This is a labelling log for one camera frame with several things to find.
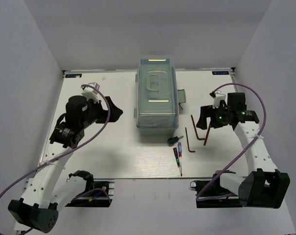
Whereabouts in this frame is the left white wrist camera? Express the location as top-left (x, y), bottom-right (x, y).
top-left (81, 82), bottom-right (100, 103)

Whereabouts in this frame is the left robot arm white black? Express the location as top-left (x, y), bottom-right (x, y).
top-left (8, 95), bottom-right (123, 233)

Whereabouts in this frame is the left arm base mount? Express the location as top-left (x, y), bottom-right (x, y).
top-left (66, 179), bottom-right (114, 208)

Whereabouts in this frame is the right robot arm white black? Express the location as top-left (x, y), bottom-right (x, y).
top-left (196, 91), bottom-right (290, 209)

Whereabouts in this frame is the right blue table label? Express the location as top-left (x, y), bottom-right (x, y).
top-left (212, 71), bottom-right (229, 75)

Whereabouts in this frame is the black green precision screwdriver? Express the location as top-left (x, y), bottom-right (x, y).
top-left (173, 147), bottom-right (182, 176)

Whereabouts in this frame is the long dark hex key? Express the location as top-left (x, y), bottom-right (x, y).
top-left (185, 127), bottom-right (196, 153)

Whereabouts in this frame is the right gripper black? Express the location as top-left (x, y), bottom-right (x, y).
top-left (196, 103), bottom-right (232, 130)

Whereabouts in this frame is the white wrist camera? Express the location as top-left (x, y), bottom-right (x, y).
top-left (81, 82), bottom-right (100, 103)
top-left (210, 90), bottom-right (226, 109)

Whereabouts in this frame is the blue table label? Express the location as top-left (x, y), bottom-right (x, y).
top-left (212, 71), bottom-right (229, 75)
top-left (65, 73), bottom-right (82, 78)

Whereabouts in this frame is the green toolbox with clear lid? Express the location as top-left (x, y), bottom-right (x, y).
top-left (135, 55), bottom-right (181, 137)

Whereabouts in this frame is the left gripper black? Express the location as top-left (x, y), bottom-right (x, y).
top-left (80, 96), bottom-right (123, 128)

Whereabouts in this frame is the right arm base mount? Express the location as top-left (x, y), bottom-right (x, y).
top-left (189, 179), bottom-right (242, 209)

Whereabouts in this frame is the left blue table label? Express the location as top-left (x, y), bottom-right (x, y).
top-left (65, 73), bottom-right (82, 78)

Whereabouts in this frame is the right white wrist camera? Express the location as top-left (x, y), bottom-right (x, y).
top-left (210, 90), bottom-right (226, 109)

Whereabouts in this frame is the stubby green screwdriver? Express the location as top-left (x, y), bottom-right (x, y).
top-left (167, 136), bottom-right (183, 146)

